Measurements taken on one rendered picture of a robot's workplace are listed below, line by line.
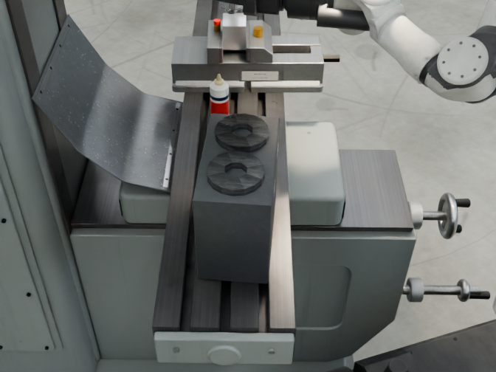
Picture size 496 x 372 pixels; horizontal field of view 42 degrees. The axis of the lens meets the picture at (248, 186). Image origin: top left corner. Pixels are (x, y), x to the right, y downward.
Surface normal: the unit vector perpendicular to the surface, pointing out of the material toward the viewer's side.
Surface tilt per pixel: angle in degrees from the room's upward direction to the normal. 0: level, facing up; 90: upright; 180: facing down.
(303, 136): 0
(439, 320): 0
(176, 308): 0
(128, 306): 90
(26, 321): 88
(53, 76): 63
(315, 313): 90
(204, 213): 90
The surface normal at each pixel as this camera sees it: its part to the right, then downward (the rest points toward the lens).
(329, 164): 0.00, -0.73
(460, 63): -0.48, -0.14
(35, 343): -0.01, 0.66
